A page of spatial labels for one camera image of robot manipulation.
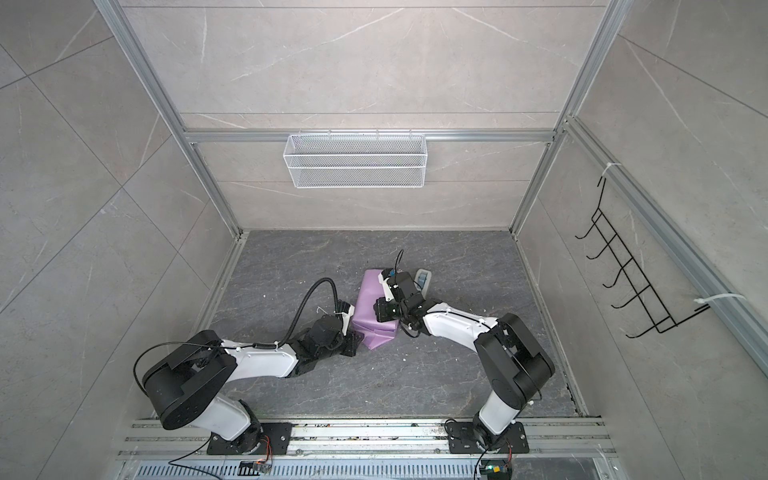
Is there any pink wrapping paper sheet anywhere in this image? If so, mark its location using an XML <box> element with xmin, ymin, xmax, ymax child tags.
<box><xmin>351</xmin><ymin>268</ymin><xmax>402</xmax><ymax>352</ymax></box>

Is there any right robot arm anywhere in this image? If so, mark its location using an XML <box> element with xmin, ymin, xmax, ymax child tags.
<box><xmin>374</xmin><ymin>269</ymin><xmax>555</xmax><ymax>451</ymax></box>

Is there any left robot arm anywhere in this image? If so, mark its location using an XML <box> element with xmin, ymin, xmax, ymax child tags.
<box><xmin>135</xmin><ymin>314</ymin><xmax>364</xmax><ymax>455</ymax></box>

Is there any white tape dispenser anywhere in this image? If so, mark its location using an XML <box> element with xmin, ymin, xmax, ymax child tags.
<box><xmin>415</xmin><ymin>269</ymin><xmax>432</xmax><ymax>297</ymax></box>

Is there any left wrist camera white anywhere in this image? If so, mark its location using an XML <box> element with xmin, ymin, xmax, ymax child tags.
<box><xmin>336</xmin><ymin>301</ymin><xmax>355</xmax><ymax>336</ymax></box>

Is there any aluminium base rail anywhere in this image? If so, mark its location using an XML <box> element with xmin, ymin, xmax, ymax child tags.
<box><xmin>113</xmin><ymin>417</ymin><xmax>626</xmax><ymax>479</ymax></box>

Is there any white wire mesh basket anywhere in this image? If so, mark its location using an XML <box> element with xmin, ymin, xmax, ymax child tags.
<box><xmin>283</xmin><ymin>133</ymin><xmax>428</xmax><ymax>189</ymax></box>

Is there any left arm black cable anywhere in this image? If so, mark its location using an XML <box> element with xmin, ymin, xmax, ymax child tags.
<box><xmin>131</xmin><ymin>277</ymin><xmax>341</xmax><ymax>397</ymax></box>

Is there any black wire hook rack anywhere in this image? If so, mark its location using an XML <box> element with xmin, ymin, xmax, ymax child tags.
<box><xmin>575</xmin><ymin>177</ymin><xmax>711</xmax><ymax>339</ymax></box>

